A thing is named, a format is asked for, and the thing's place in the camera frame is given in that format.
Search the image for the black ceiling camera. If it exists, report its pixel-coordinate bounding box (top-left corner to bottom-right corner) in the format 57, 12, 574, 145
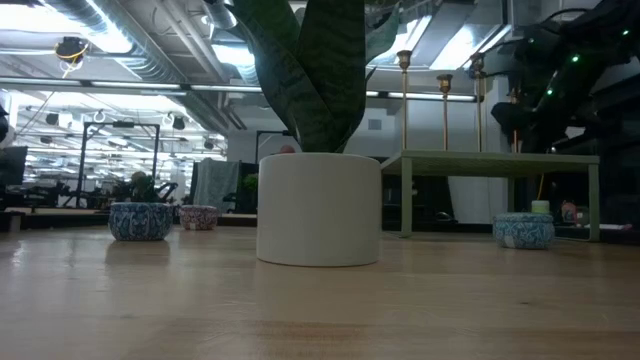
53, 35, 92, 79

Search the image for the medium gold candle holder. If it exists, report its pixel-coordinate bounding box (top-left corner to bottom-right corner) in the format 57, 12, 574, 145
436, 73, 454, 152

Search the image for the white round plant pot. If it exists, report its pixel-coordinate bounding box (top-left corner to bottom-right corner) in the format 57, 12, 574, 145
256, 152, 384, 268

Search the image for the black background rig frame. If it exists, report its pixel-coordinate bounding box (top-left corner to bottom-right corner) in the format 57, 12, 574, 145
77, 121, 162, 209

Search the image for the black monitor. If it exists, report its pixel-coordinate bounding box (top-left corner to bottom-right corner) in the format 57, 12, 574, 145
0, 145, 30, 187

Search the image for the white ceiling box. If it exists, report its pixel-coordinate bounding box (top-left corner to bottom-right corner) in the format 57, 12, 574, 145
509, 0, 549, 27

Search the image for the light blue patterned candle tin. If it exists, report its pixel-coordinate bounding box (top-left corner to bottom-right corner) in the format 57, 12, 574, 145
492, 211, 556, 251

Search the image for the green artificial snake plant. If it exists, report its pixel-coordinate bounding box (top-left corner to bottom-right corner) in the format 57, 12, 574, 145
227, 0, 401, 154

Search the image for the orange round object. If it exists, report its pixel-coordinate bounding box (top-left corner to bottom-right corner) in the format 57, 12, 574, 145
559, 199, 580, 225

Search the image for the long ceiling light bar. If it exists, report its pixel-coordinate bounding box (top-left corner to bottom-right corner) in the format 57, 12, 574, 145
366, 89, 476, 103
0, 75, 264, 97

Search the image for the grey hanging cloth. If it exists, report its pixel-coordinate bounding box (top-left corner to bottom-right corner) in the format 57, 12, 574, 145
192, 157, 241, 217

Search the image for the purple patterned candle tin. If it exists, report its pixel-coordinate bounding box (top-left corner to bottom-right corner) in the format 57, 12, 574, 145
178, 204, 220, 232

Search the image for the green perforated metal shelf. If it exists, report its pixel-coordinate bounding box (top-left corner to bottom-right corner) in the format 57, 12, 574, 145
380, 149, 601, 243

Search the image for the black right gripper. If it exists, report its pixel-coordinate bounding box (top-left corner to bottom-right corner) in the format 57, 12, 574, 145
492, 78, 577, 152

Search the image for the tall gold candle holder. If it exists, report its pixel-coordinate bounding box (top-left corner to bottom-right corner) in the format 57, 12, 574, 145
469, 52, 487, 153
396, 49, 413, 152

